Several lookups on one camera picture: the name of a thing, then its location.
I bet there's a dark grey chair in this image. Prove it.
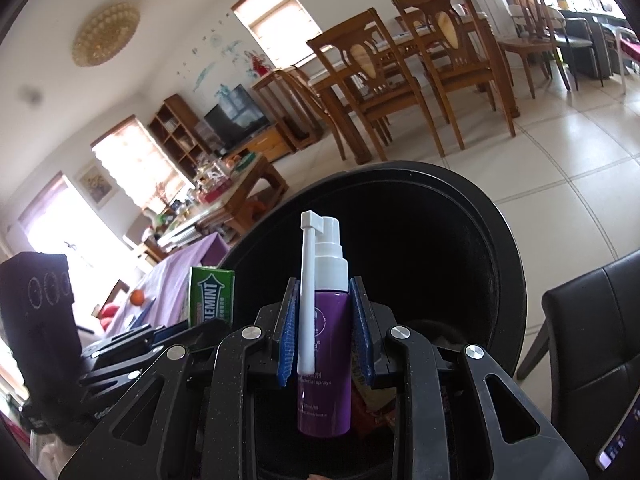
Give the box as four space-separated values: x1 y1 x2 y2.
559 7 626 92

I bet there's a small framed flower picture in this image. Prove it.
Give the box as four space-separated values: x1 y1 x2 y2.
75 160 118 209

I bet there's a wooden curved back chair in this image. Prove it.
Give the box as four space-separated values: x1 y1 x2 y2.
275 67 351 161

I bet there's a tall wooden plant stand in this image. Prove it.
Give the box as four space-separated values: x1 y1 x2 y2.
250 67 323 151

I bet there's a window with wooden frame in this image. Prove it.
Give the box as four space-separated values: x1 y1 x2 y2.
91 115 183 211

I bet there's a wooden dining table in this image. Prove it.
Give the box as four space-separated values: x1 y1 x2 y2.
307 12 517 163

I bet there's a black trash bin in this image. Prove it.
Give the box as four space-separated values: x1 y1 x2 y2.
220 160 527 480

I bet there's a wooden coffee table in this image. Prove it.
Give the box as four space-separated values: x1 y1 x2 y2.
150 155 291 256

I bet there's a balcony door window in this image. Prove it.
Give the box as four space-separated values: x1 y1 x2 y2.
17 172 151 271

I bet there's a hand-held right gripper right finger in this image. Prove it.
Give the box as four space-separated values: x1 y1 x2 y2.
347 275 591 480

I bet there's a green gum packet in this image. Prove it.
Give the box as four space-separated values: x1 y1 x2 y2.
189 266 236 328

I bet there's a red printed packet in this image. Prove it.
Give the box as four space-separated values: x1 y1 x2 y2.
350 355 396 436

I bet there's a black flat television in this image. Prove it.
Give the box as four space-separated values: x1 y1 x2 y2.
202 84 271 151

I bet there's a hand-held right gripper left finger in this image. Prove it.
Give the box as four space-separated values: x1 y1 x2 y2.
62 276 302 480

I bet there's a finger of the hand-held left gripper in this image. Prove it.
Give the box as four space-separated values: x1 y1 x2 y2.
80 323 191 361
77 320 233 388

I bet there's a black leather chair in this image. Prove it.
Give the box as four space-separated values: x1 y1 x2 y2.
515 247 640 471

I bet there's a wooden bookshelf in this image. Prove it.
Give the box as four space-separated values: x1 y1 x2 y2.
148 94 213 181

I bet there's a large beaded ceiling lamp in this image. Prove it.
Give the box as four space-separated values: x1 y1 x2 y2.
71 2 141 67

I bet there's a purple spray bottle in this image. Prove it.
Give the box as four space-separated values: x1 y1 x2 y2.
296 211 351 436

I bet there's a wooden television cabinet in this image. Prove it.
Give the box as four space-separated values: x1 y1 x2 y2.
227 124 296 163

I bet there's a window with pink blind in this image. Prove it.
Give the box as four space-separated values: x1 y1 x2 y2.
231 0 326 68

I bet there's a wooden dining chair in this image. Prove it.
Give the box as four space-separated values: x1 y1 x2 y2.
497 0 571 98
306 7 446 161
391 0 498 151

